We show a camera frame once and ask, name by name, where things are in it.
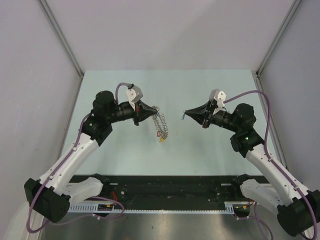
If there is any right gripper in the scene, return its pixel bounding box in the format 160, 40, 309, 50
185, 100, 240, 133

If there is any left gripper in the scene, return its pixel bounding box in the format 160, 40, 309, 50
106, 99, 157, 126

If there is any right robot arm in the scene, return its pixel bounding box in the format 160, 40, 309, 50
184, 101, 320, 237

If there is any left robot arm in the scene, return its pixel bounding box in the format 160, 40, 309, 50
24, 86, 158, 223

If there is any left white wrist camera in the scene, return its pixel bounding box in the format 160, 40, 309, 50
125, 84, 143, 111

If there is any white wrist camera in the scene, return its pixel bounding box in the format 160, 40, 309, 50
208, 89, 226, 113
125, 84, 143, 111

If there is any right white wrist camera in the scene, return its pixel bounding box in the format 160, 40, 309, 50
208, 89, 226, 113

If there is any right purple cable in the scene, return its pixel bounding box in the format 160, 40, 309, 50
223, 89, 317, 240

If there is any purple cable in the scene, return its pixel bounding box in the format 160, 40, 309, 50
223, 89, 317, 240
26, 82, 133, 235

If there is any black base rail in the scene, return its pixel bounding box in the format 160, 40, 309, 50
99, 175, 250, 211

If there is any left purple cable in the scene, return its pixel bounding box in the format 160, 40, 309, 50
26, 82, 133, 235

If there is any grey cable duct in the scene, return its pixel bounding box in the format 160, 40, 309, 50
68, 202, 237, 215

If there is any right aluminium frame post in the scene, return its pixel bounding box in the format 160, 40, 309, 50
255, 0, 303, 78

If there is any aluminium frame post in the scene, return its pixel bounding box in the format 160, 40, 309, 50
37, 0, 85, 80
255, 0, 303, 78

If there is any left aluminium frame post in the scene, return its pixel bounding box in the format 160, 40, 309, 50
37, 0, 85, 80

